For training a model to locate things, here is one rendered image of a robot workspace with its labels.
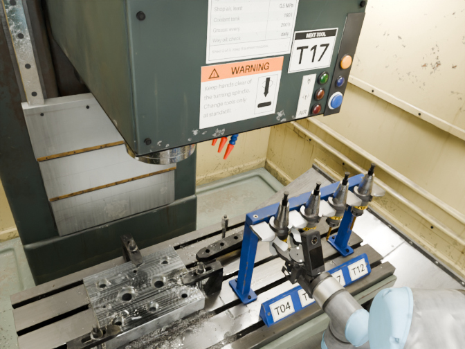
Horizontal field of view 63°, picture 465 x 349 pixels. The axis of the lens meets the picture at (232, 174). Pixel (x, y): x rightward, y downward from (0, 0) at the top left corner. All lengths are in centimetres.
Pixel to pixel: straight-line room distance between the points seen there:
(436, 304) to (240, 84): 46
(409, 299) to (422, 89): 101
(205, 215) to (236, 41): 150
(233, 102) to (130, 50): 20
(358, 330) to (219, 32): 69
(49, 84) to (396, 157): 128
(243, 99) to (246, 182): 164
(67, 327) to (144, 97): 85
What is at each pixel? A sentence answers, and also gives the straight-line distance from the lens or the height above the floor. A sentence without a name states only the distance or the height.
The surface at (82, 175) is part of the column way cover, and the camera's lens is 139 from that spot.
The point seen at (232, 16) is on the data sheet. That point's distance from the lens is 60.
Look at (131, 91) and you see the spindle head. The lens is 57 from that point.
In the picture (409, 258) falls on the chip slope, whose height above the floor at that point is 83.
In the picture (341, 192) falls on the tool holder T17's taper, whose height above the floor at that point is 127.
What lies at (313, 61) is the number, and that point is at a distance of 73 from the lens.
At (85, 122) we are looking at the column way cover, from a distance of 129.
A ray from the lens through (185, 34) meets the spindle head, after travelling 57.
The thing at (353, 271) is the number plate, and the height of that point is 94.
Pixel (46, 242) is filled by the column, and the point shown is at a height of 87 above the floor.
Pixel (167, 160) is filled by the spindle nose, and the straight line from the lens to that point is 81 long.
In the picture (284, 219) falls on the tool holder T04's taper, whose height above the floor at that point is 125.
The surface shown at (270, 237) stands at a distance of 104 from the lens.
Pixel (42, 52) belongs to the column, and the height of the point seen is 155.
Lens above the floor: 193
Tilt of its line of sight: 35 degrees down
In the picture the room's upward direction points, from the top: 6 degrees clockwise
